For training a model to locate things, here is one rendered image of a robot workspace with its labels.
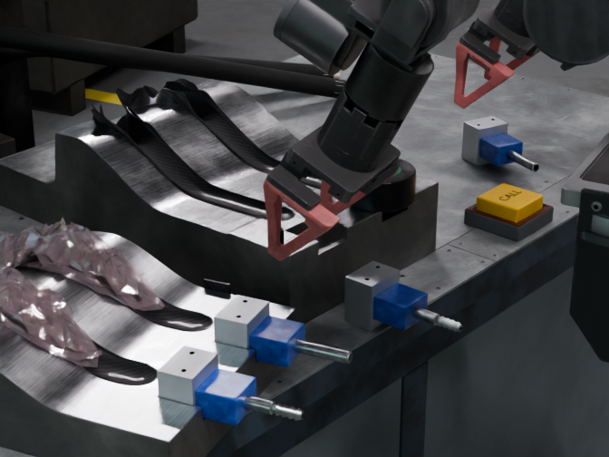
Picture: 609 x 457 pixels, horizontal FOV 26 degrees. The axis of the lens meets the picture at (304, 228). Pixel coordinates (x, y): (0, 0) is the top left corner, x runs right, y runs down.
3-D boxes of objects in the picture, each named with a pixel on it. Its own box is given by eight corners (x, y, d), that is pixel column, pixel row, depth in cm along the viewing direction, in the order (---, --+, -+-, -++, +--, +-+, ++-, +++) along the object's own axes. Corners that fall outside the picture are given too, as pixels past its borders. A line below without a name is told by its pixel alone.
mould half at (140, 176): (435, 251, 157) (440, 145, 151) (290, 332, 139) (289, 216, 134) (149, 149, 187) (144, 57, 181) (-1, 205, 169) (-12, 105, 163)
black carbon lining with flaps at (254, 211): (365, 199, 154) (367, 122, 150) (272, 245, 143) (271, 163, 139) (160, 130, 174) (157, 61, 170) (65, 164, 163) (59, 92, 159)
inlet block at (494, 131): (549, 183, 176) (552, 145, 173) (519, 190, 173) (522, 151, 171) (490, 150, 186) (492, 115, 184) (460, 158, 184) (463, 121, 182)
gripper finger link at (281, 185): (230, 243, 112) (273, 160, 107) (270, 212, 118) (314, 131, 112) (293, 290, 111) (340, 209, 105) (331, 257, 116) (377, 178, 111)
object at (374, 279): (472, 342, 137) (475, 296, 135) (446, 361, 134) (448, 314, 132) (372, 304, 145) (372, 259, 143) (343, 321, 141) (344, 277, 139)
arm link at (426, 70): (422, 72, 102) (450, 52, 107) (352, 23, 103) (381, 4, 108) (383, 140, 106) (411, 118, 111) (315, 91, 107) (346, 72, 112)
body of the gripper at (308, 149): (280, 164, 109) (316, 94, 105) (334, 125, 117) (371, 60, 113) (343, 210, 108) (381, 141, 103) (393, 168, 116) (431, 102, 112)
